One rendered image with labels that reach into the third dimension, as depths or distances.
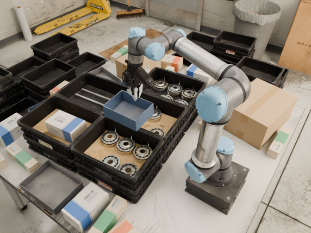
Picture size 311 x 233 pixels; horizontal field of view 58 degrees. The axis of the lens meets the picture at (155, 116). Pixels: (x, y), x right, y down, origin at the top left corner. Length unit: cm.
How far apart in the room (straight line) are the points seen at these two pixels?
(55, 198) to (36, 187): 14
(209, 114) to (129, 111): 56
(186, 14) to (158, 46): 362
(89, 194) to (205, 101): 80
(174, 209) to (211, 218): 19
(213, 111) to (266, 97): 99
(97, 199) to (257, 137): 99
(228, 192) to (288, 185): 125
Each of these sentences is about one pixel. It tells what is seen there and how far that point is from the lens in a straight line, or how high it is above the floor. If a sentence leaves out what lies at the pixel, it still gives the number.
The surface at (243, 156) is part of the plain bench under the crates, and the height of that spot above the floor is 70.
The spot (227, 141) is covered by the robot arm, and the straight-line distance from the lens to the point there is 140.
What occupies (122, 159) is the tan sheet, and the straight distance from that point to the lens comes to 155.
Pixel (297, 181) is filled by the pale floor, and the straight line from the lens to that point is 275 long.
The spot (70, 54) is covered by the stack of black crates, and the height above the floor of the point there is 47.
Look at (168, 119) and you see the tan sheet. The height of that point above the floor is 83.
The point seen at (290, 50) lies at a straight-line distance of 412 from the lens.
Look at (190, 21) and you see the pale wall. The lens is 480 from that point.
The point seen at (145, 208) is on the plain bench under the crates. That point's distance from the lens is 153.
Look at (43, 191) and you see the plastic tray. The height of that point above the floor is 70.
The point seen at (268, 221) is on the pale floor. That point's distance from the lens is 244.
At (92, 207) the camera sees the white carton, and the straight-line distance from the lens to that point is 146.
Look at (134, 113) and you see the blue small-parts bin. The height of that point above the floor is 107.
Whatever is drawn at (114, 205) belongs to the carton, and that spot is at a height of 76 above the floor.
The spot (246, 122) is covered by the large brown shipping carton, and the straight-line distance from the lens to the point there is 179.
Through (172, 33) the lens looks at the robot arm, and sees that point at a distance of 129.
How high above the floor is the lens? 202
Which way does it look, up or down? 42 degrees down
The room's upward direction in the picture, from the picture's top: straight up
